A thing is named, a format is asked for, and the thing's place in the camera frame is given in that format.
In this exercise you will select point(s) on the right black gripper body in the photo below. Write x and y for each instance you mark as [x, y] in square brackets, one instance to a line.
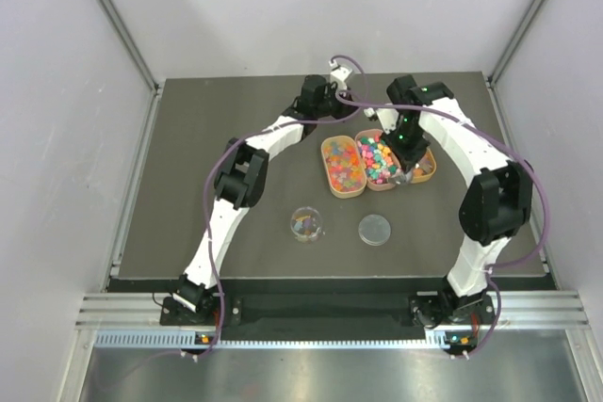
[407, 141]

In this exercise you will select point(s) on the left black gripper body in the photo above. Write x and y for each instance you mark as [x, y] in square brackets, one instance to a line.
[339, 95]

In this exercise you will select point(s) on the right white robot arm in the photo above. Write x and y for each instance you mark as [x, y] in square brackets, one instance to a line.
[497, 202]

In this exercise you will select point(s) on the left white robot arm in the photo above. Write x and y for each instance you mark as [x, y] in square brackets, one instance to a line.
[237, 181]

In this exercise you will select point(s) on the yellow tray mixed candies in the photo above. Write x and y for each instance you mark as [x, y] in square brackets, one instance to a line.
[424, 169]

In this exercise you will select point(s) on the orange tray translucent star candies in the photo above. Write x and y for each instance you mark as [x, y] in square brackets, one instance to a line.
[344, 167]

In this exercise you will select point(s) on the round grey jar lid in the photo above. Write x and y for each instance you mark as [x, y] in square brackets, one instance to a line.
[375, 230]

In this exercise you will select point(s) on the clear round plastic jar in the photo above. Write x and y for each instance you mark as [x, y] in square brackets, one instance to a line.
[306, 224]

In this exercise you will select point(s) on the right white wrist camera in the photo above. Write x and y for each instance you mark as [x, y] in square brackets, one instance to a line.
[387, 117]

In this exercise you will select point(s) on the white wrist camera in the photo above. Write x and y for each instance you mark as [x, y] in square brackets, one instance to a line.
[387, 117]
[340, 75]

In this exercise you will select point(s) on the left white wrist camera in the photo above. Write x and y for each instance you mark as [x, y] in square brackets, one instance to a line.
[340, 75]

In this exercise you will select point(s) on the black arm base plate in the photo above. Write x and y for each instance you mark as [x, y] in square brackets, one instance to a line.
[239, 303]

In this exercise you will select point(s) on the aluminium frame rail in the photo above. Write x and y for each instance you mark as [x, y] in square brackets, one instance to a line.
[519, 310]

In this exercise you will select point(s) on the grey slotted cable duct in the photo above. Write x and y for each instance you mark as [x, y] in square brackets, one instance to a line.
[193, 340]

